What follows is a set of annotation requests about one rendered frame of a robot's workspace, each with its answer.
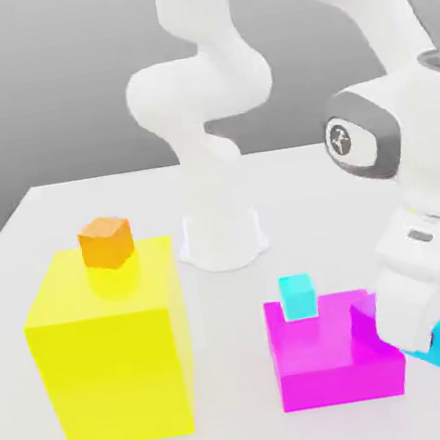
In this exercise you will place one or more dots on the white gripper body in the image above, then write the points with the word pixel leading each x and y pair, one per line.
pixel 406 307

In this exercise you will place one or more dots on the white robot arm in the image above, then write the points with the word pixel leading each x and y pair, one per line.
pixel 200 88

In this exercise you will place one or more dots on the small cyan cube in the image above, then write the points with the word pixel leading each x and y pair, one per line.
pixel 298 297

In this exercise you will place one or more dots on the small orange cube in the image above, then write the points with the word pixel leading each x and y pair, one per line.
pixel 106 245

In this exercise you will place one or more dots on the large magenta box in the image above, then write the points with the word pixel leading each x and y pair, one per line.
pixel 330 370

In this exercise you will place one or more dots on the large yellow box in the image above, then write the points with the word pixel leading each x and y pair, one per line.
pixel 110 359

